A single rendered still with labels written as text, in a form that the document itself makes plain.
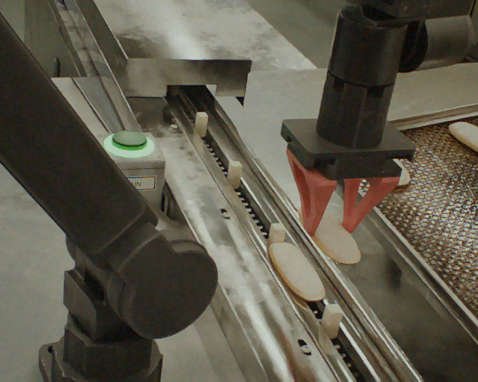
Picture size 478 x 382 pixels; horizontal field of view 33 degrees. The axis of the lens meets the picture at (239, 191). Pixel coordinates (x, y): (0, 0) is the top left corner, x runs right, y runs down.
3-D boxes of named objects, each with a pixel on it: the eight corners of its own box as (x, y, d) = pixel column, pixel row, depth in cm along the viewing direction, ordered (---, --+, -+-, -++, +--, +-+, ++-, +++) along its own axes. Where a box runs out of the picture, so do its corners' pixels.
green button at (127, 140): (107, 142, 92) (108, 129, 91) (142, 142, 93) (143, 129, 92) (114, 159, 88) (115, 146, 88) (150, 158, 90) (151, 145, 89)
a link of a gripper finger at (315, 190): (272, 214, 76) (288, 123, 71) (341, 210, 78) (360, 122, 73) (300, 255, 70) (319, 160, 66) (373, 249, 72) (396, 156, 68)
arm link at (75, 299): (61, 318, 64) (93, 359, 61) (66, 208, 59) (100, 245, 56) (161, 289, 70) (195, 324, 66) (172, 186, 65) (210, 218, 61)
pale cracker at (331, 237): (288, 208, 78) (290, 198, 77) (324, 206, 79) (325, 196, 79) (331, 268, 70) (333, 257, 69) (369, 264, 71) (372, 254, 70)
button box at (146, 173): (85, 212, 98) (89, 129, 92) (149, 209, 100) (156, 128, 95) (97, 250, 91) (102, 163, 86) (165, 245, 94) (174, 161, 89)
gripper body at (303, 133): (277, 138, 71) (290, 58, 68) (378, 134, 75) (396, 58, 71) (305, 173, 66) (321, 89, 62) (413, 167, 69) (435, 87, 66)
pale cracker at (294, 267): (260, 246, 85) (262, 237, 84) (294, 243, 86) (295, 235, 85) (297, 305, 76) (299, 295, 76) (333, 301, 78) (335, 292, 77)
